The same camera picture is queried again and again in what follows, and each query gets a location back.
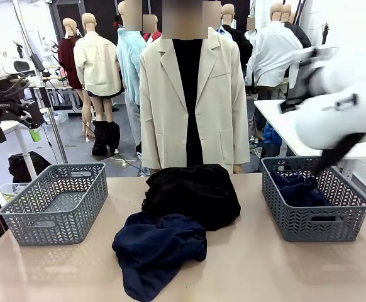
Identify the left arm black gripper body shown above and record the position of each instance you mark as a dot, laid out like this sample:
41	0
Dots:
3	108

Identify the black garment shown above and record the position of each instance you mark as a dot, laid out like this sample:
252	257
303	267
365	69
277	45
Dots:
195	195

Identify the navy blue garment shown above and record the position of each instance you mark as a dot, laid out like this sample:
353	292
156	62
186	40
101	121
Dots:
158	248
299	192

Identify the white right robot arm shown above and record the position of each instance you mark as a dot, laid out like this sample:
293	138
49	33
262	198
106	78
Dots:
327	119

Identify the person's right forearm beige sleeve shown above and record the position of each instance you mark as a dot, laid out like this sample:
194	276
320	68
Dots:
146	148

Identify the person's left forearm beige sleeve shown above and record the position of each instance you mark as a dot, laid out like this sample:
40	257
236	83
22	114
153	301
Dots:
241	148

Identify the person's left hand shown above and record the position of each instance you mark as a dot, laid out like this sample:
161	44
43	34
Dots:
238	169

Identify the white table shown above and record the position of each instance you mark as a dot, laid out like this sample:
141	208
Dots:
25	154
271	110

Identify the black bag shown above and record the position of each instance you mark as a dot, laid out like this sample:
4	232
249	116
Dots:
29	166

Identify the clear bin with green item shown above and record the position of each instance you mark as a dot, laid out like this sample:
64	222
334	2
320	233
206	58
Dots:
10	193

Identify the black light stand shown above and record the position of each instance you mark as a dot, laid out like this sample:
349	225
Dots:
19	50

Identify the mannequin in dark red dress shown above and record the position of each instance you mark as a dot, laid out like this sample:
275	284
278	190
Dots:
68	59

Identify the mannequin in cream jacket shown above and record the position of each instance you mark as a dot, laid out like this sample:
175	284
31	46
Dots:
98	63

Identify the grey plastic woven basket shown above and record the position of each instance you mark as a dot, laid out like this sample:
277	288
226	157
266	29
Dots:
315	226
57	204

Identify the mannequin in light blue fleece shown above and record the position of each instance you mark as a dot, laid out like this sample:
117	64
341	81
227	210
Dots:
129	63

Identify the person in beige jacket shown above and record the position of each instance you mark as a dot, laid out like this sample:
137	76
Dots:
170	94

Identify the mannequin in red jacket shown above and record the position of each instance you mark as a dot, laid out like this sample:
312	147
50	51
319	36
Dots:
153	36

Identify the mannequin in black jacket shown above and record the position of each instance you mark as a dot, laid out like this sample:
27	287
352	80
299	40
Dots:
302	37
241	47

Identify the blue bag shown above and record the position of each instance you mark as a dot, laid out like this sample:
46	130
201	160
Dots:
271	138

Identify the mannequin in white shirt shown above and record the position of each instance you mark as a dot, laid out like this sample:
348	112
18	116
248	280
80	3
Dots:
274	56

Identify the black tripod stand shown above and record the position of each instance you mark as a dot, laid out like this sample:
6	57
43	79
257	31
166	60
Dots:
326	33

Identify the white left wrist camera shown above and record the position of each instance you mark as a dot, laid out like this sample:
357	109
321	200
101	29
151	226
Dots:
16	66

